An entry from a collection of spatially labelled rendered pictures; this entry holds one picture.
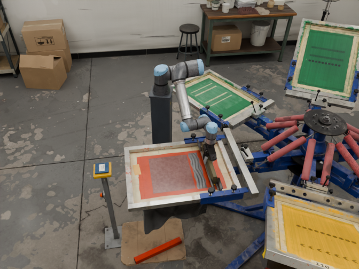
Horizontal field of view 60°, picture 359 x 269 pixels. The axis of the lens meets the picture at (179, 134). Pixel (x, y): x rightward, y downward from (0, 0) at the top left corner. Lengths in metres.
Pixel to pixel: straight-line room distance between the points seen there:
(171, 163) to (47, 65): 3.15
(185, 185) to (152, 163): 0.32
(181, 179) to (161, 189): 0.17
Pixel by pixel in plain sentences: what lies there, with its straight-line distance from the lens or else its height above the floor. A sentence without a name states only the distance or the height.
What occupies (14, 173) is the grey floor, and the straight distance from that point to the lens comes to 3.99.
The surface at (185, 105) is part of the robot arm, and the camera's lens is 2.12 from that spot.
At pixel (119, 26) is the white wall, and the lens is 5.72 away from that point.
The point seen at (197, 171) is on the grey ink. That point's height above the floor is 0.96.
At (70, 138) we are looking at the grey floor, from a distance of 4.19.
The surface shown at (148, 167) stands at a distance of 2.34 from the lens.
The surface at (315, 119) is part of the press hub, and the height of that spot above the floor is 1.31.
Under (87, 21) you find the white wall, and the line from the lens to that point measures 5.70.
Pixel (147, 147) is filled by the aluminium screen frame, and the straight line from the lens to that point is 2.44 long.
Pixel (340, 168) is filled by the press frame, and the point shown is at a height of 1.02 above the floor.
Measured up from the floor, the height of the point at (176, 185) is 0.96.
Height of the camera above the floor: 2.68
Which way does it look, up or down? 41 degrees down
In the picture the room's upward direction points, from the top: 2 degrees clockwise
